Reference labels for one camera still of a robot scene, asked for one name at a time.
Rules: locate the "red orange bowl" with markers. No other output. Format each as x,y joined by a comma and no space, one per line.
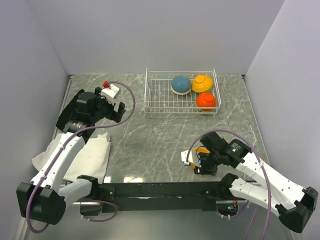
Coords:
206,100

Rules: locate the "white wire dish rack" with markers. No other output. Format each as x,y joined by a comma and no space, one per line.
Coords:
159,98

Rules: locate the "large orange bowl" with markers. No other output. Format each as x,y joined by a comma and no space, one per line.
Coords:
201,84

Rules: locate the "black cloth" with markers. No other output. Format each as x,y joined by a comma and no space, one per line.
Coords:
66,113

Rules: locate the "black base frame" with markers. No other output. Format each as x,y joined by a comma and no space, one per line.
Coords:
150,196

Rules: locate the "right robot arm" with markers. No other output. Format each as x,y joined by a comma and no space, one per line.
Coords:
292,203

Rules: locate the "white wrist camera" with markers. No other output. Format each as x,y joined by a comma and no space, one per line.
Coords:
191,160
110,91

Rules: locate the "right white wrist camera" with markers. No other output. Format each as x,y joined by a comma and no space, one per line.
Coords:
191,160

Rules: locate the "white paper towel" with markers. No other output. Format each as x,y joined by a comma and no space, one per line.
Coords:
92,159

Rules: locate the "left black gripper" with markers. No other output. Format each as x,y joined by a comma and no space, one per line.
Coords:
99,98

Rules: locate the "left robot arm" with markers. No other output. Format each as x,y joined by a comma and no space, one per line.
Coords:
42,199

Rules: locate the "dark blue bowl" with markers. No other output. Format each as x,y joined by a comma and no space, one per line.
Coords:
181,83

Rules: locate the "patterned white blue bowl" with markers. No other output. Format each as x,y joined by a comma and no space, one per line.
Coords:
180,93

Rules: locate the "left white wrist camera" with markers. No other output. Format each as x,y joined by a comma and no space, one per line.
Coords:
110,91

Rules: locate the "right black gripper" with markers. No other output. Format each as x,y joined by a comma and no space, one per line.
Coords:
203,170

